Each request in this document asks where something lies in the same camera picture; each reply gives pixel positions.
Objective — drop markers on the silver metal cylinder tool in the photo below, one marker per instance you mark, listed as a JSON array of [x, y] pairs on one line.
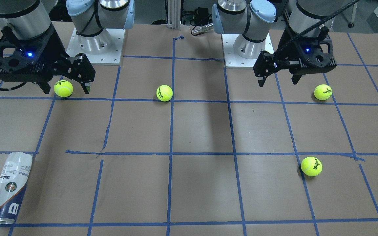
[[197, 30]]

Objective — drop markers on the centre Head tennis ball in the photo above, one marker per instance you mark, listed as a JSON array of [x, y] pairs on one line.
[[164, 93]]

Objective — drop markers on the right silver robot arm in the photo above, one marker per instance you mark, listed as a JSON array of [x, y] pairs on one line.
[[29, 18]]

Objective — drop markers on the far Wilson tennis ball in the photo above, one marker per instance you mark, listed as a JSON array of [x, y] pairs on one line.
[[322, 92]]

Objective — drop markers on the wilson tennis ball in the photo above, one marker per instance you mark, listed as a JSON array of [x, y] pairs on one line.
[[322, 92], [311, 166]]

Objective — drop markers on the white tennis ball can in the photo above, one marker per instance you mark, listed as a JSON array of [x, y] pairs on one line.
[[13, 181]]

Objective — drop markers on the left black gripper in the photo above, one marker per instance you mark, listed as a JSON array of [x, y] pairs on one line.
[[284, 49]]

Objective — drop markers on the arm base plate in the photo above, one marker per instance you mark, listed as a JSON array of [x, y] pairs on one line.
[[103, 49], [233, 52]]

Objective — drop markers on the near Wilson tennis ball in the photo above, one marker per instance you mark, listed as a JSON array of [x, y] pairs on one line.
[[311, 166]]

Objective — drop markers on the aluminium frame post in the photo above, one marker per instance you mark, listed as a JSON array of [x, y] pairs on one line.
[[174, 14]]

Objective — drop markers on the tennis ball near can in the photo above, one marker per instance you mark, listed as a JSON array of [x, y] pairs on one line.
[[63, 88]]

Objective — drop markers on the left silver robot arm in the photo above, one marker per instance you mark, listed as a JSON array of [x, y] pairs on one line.
[[253, 20]]

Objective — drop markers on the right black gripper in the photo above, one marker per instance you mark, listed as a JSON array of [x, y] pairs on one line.
[[58, 51]]

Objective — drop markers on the black electronics box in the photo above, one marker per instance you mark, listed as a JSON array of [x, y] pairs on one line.
[[200, 16]]

